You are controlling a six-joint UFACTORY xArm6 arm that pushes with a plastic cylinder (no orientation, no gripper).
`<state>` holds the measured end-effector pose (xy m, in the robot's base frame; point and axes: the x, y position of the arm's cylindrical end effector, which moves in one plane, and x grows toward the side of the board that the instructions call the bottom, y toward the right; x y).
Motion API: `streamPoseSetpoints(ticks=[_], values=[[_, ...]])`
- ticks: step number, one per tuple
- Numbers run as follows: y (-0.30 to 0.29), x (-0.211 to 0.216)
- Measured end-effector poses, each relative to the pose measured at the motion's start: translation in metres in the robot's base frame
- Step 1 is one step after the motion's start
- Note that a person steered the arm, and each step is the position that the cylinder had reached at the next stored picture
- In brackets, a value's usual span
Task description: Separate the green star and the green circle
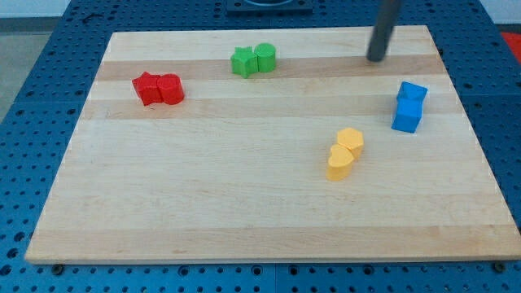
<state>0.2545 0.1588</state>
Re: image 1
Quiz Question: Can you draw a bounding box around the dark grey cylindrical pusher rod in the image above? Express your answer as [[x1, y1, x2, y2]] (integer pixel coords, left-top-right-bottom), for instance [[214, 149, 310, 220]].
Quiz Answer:
[[366, 0, 403, 63]]

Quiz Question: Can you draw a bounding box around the green star block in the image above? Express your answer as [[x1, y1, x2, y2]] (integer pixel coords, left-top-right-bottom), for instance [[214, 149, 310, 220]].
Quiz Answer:
[[230, 46, 259, 78]]

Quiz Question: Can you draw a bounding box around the red star block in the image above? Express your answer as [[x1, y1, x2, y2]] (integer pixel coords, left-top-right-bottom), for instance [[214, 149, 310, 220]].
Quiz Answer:
[[132, 72, 163, 106]]

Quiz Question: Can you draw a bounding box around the blue triangle block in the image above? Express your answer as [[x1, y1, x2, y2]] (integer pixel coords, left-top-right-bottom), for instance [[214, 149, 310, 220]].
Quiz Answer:
[[396, 81, 428, 102]]

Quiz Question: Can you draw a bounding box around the blue cube block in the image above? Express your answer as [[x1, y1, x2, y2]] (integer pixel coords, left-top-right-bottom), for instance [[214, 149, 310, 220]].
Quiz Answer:
[[392, 98, 422, 133]]

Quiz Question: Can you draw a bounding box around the yellow hexagon block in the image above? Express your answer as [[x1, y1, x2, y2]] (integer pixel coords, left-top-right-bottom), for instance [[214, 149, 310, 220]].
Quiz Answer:
[[336, 128, 365, 160]]

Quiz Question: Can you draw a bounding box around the green cylinder block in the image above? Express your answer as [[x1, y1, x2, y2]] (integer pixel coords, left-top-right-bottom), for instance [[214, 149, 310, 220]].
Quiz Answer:
[[254, 43, 276, 72]]

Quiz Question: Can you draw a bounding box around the red object at edge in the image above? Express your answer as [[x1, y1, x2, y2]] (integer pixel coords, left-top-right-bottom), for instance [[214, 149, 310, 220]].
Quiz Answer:
[[501, 32, 521, 63]]

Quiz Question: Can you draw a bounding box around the yellow heart block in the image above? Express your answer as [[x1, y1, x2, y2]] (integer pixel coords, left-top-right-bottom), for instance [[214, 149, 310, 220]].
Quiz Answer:
[[326, 144, 354, 181]]

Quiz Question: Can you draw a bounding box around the light wooden board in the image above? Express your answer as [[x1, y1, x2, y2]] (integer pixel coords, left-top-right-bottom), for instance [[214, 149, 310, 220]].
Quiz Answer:
[[25, 25, 520, 265]]

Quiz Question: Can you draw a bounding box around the red cylinder block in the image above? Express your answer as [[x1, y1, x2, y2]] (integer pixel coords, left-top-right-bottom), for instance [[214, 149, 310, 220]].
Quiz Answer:
[[157, 73, 185, 105]]

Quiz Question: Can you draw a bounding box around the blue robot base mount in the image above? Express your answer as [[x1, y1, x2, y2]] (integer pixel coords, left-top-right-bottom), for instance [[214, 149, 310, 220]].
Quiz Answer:
[[224, 0, 313, 15]]

